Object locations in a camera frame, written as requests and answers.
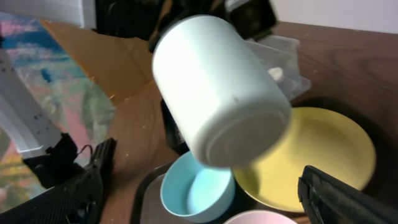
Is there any white tissue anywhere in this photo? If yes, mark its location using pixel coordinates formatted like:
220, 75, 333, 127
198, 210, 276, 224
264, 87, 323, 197
267, 67, 284, 82

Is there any dark brown serving tray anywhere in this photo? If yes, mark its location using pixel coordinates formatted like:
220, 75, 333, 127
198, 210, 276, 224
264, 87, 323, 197
130, 96, 397, 224

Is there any white cup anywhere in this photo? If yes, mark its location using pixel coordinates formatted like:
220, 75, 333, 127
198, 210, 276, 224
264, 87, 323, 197
152, 15, 291, 167

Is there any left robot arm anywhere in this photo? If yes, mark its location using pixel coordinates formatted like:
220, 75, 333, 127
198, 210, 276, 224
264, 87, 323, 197
1, 0, 277, 159

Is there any light blue bowl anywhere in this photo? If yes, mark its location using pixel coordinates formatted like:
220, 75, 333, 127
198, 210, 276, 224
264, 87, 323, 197
160, 152, 236, 223

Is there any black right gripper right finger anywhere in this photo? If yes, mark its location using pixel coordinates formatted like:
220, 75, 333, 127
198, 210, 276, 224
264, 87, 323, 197
298, 166, 397, 224

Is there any clear plastic waste bin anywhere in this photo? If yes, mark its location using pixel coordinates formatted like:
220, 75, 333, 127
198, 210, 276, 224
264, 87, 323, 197
246, 35, 311, 100

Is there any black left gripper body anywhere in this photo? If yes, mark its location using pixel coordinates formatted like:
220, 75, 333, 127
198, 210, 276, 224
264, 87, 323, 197
95, 0, 277, 52

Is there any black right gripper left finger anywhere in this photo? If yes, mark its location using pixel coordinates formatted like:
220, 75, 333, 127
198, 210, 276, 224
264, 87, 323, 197
1, 138, 116, 224

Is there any yellow round plate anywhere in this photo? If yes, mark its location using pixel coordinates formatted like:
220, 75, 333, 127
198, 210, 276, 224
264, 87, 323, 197
233, 107, 376, 213

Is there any pink white bowl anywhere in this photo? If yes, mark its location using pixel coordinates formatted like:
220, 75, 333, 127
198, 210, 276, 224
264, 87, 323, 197
224, 210, 297, 224

